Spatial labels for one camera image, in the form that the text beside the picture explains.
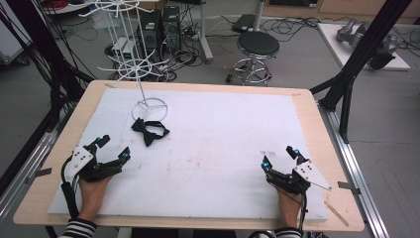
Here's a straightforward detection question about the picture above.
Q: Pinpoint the white foam board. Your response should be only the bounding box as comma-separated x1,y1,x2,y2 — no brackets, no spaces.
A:
48,87,330,222

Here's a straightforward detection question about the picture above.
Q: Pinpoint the striped left sleeve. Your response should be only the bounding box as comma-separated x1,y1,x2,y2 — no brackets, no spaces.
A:
58,217,99,238

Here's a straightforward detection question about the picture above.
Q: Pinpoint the white wire display rack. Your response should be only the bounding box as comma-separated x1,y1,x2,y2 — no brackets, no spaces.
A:
77,0,172,123

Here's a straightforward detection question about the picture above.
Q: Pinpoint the black metal frame stand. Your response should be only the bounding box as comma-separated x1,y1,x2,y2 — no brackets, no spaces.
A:
309,0,414,145
0,0,97,196

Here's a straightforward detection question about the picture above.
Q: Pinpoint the black round stool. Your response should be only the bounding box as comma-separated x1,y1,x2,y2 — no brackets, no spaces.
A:
226,30,280,87

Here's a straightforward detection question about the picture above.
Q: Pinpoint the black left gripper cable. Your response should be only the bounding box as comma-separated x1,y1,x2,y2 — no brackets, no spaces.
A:
59,156,81,220

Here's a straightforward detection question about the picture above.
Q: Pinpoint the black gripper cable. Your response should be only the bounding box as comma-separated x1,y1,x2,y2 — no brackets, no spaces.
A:
276,184,309,232
59,156,81,220

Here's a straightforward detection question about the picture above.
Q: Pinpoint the white platform board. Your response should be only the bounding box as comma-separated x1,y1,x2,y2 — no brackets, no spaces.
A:
316,22,412,71

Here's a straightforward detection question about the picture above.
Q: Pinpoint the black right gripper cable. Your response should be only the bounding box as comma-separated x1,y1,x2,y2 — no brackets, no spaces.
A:
276,184,309,232

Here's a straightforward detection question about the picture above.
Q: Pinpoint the person's left hand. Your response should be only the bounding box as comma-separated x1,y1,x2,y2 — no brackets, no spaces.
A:
77,176,114,222

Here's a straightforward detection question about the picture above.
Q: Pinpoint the tangle of floor cables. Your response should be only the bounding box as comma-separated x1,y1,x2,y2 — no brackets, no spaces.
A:
211,14,420,51

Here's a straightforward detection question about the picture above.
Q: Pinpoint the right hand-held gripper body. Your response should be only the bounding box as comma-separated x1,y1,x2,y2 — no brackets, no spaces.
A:
265,159,333,195

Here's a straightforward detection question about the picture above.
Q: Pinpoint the wooden stick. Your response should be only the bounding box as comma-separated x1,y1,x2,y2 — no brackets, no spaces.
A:
324,199,351,228

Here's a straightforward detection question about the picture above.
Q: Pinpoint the striped sleeve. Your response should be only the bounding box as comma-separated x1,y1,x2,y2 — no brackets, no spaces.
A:
273,226,304,238
58,217,99,238

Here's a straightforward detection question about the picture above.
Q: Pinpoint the person's right hand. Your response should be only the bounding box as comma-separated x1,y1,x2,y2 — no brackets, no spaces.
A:
275,187,303,230

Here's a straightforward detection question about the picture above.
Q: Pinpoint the aluminium rail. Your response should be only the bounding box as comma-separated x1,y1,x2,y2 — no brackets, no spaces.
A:
317,100,391,238
0,112,72,222

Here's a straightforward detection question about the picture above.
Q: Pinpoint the black bow tie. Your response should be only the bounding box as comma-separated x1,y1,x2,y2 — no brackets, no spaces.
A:
131,117,171,148

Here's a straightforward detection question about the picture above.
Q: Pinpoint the small white device box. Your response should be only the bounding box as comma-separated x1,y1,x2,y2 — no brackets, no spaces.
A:
111,37,137,62

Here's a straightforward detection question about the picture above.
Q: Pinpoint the black computer tower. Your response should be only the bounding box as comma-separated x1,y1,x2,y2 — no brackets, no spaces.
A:
160,5,182,54
137,9,163,60

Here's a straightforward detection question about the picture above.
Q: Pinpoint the striped right sleeve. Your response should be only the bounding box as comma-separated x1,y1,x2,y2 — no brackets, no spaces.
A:
273,226,304,238

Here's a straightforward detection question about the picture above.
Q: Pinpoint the grey table leg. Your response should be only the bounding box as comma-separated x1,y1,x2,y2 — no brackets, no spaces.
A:
197,0,214,63

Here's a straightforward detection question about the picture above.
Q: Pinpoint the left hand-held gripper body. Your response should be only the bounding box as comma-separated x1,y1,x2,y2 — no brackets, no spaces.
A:
63,145,124,182

